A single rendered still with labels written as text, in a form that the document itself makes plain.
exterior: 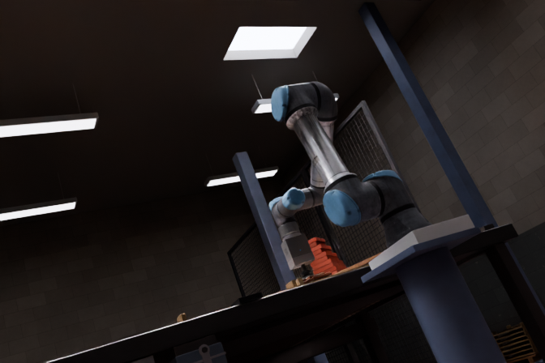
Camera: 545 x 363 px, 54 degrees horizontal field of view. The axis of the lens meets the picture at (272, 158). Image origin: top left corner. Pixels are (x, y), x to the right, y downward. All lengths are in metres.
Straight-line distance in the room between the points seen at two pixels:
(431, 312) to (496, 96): 5.68
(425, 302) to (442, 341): 0.11
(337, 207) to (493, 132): 5.69
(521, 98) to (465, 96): 0.79
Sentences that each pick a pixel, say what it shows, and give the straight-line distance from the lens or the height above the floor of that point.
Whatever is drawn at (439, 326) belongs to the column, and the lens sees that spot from 1.60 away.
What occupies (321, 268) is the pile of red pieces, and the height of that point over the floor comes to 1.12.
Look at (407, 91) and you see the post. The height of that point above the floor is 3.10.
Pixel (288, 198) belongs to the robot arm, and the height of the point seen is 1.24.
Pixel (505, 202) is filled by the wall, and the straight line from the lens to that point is 7.24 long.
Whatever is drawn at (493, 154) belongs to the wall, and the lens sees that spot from 7.23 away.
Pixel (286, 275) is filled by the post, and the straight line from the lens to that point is 4.00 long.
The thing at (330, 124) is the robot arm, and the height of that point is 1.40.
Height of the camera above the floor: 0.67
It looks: 22 degrees up
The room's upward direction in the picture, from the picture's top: 22 degrees counter-clockwise
